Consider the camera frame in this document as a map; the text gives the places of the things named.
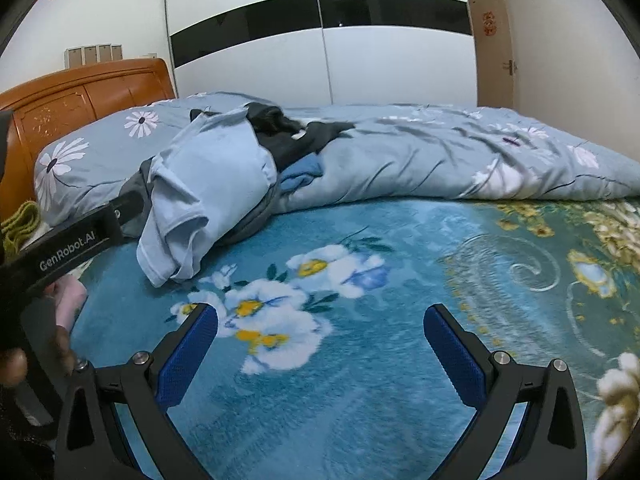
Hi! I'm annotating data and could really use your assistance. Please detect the blue garment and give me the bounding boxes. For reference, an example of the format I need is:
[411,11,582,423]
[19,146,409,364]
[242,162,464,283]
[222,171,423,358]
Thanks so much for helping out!
[279,154,323,196]

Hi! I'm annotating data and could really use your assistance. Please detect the dark grey garment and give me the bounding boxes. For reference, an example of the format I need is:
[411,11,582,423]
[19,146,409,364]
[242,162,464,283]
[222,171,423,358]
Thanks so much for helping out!
[119,162,283,248]

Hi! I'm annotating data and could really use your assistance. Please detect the grey-blue floral quilt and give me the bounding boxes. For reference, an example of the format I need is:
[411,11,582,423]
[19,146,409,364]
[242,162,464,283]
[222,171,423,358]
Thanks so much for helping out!
[270,101,640,213]

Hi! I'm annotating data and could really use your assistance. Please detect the wooden door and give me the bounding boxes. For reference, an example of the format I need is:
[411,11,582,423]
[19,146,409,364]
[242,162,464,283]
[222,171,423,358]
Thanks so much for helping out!
[472,0,518,107]

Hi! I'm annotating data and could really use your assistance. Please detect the pink cloth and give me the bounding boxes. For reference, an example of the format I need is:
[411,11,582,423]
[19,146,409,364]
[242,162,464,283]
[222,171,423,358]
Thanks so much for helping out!
[52,277,88,331]

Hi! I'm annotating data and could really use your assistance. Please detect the wooden headboard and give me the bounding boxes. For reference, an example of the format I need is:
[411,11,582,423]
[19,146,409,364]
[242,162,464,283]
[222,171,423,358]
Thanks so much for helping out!
[0,57,180,221]

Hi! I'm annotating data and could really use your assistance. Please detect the person's left hand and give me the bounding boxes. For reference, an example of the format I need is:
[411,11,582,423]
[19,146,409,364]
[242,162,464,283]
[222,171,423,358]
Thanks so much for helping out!
[0,324,77,388]

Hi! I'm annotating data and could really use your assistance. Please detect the grey-blue floral pillow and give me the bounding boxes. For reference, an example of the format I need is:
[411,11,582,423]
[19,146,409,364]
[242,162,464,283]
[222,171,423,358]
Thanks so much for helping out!
[33,91,251,228]

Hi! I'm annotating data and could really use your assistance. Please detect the light blue shirt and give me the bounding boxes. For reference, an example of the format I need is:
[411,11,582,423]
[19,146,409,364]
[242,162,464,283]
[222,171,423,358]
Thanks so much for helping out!
[136,110,281,288]

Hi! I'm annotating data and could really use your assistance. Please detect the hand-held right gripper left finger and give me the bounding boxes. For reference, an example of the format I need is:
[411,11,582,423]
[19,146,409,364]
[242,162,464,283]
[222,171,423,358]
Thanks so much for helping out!
[54,302,221,480]

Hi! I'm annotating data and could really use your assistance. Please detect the green cloth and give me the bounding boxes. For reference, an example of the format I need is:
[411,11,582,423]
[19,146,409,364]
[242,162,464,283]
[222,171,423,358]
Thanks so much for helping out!
[0,200,41,263]

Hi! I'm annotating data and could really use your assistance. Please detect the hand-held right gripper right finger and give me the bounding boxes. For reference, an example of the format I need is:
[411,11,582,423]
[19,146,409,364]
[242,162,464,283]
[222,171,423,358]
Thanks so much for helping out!
[422,303,588,480]

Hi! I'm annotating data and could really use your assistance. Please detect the white wall outlet strip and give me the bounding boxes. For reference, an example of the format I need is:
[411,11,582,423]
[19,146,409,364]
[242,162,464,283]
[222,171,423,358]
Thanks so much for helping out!
[64,43,124,68]

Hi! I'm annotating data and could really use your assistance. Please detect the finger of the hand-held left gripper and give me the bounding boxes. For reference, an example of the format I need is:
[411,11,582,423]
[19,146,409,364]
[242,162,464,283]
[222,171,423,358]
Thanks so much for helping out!
[102,192,151,241]

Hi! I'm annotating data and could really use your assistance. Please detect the white wardrobe with black stripe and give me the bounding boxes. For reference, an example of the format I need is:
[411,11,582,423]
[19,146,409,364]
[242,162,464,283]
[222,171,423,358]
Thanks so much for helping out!
[164,0,481,108]

